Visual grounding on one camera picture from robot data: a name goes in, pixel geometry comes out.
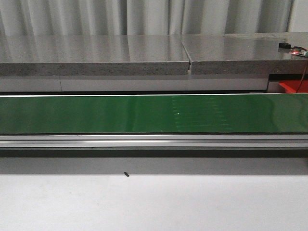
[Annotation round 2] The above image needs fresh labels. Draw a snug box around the green conveyor belt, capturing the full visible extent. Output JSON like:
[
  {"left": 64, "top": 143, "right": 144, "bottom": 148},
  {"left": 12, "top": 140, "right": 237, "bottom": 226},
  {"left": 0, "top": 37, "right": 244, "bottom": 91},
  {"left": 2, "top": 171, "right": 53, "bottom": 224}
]
[{"left": 0, "top": 94, "right": 308, "bottom": 134}]

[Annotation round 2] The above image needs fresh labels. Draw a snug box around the grey stone counter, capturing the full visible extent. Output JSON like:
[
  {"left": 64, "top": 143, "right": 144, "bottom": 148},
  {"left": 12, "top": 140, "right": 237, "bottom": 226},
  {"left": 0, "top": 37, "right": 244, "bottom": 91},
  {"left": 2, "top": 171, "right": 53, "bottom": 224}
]
[{"left": 0, "top": 33, "right": 308, "bottom": 76}]

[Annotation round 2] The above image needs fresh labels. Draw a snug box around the red plastic bin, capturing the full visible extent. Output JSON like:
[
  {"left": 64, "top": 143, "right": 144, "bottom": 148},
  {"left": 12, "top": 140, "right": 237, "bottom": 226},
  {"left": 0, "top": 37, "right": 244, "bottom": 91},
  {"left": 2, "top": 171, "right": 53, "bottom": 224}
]
[{"left": 279, "top": 80, "right": 308, "bottom": 93}]

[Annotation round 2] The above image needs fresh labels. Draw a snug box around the black sensor box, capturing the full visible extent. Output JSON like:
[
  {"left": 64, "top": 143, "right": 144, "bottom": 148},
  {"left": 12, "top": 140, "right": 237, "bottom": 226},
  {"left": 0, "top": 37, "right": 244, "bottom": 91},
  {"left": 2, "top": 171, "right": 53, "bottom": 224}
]
[{"left": 279, "top": 42, "right": 292, "bottom": 49}]

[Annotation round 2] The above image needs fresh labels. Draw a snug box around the small circuit board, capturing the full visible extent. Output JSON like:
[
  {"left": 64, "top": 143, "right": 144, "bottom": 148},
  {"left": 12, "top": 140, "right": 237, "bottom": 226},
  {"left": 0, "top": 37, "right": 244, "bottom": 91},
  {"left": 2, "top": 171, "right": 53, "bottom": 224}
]
[{"left": 291, "top": 49, "right": 308, "bottom": 58}]

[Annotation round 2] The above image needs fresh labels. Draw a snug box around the white curtain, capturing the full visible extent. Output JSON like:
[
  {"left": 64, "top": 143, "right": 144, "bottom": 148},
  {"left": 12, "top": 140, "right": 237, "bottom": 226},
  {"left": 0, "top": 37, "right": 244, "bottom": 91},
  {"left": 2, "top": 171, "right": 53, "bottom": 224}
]
[{"left": 0, "top": 0, "right": 308, "bottom": 36}]

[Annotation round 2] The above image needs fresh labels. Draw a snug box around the aluminium conveyor frame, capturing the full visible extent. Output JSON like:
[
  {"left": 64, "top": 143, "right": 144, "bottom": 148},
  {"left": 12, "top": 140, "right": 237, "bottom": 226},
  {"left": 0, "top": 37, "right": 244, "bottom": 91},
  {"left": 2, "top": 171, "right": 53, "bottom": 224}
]
[{"left": 0, "top": 134, "right": 308, "bottom": 149}]

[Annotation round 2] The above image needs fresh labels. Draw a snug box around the thin red wire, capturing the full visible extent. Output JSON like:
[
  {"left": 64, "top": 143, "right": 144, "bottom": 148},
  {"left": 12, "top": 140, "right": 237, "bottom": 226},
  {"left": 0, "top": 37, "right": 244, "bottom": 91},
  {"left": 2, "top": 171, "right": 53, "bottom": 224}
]
[{"left": 295, "top": 63, "right": 308, "bottom": 94}]

